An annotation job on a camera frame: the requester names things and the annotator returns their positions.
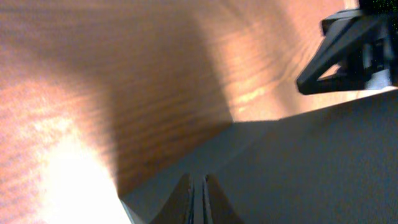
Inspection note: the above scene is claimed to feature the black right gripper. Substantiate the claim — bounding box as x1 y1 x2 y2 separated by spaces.
296 0 397 95

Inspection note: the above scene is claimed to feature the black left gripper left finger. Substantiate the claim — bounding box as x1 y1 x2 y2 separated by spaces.
150 174 195 224

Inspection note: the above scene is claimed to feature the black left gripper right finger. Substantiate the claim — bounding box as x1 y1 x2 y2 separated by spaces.
202 174 244 224

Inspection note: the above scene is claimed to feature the black gift box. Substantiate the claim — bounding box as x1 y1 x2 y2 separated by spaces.
121 91 397 223

